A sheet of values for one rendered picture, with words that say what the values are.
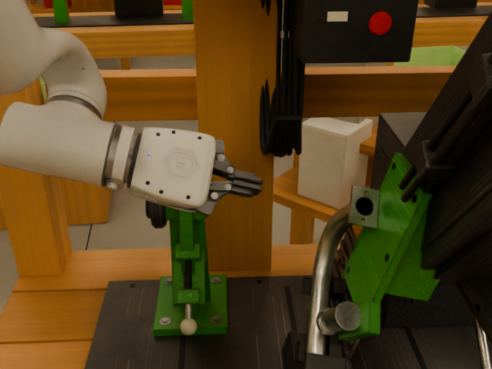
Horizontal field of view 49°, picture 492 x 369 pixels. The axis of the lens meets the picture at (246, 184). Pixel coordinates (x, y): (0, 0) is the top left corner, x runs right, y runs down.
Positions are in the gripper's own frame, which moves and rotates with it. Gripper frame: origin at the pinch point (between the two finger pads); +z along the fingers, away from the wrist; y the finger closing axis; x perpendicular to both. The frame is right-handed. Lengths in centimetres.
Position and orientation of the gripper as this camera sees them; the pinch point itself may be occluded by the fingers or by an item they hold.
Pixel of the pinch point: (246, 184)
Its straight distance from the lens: 73.4
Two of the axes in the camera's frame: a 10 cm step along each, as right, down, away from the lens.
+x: -2.2, 2.6, 9.4
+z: 9.6, 2.1, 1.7
